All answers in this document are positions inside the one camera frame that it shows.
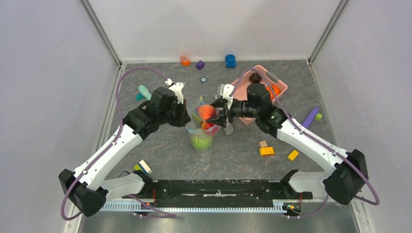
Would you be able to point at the green toy cabbage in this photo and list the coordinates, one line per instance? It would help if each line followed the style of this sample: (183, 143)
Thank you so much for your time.
(201, 141)

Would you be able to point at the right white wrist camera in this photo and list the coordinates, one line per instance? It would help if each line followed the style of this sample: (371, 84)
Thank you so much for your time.
(225, 91)

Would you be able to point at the white blue green block stack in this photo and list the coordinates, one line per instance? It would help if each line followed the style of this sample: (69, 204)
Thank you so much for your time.
(142, 166)

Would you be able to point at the orange toy pumpkin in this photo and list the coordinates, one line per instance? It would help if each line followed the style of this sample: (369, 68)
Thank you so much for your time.
(274, 91)

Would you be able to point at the purple toy microphone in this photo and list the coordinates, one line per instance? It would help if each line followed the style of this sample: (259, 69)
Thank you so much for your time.
(310, 117)

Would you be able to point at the blue toy car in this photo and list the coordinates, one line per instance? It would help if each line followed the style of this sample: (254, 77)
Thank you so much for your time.
(230, 61)

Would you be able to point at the pink toy peach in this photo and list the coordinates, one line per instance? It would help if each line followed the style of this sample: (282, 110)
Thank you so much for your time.
(206, 112)

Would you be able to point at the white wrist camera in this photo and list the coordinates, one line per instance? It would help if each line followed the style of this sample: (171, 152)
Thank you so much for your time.
(225, 91)
(177, 88)

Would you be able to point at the mint green toy microphone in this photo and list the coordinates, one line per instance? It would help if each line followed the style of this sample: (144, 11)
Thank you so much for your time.
(143, 93)

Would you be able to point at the multicolour toy brick block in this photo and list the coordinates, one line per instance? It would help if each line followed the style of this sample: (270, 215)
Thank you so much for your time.
(197, 119)

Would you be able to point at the small yellow block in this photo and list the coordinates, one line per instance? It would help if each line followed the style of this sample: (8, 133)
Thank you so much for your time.
(292, 156)

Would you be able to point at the grey toy microphone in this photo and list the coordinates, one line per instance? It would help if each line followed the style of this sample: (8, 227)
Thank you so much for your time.
(228, 130)

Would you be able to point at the yellow toy brick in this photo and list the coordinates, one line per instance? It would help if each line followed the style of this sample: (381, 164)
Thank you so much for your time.
(266, 151)

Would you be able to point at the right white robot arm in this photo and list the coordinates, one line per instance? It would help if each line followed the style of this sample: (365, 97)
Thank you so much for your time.
(344, 172)

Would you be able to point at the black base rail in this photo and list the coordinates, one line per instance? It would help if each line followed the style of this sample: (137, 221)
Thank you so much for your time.
(216, 193)

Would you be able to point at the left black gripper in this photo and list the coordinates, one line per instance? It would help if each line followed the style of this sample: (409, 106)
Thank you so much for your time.
(184, 118)

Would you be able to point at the red toy apple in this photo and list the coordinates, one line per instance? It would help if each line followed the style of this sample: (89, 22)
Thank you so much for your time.
(210, 127)

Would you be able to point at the clear zip top bag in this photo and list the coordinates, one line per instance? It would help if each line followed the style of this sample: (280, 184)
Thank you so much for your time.
(201, 156)

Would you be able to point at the pink plastic basket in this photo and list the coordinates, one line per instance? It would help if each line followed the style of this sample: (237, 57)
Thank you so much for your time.
(270, 83)

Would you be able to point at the small green cube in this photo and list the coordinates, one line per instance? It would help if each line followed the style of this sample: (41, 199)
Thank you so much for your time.
(318, 117)

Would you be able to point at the small wooden cube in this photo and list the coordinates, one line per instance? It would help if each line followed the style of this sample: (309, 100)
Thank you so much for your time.
(263, 144)

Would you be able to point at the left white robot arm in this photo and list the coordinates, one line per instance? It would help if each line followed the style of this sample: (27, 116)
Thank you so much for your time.
(86, 186)

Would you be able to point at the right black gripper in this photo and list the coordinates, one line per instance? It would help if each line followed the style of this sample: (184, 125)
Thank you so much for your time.
(221, 120)

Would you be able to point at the purple toy cube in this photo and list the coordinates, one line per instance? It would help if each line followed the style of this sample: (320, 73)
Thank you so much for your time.
(200, 65)

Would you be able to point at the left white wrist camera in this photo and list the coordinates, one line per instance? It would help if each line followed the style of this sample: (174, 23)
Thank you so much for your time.
(177, 88)

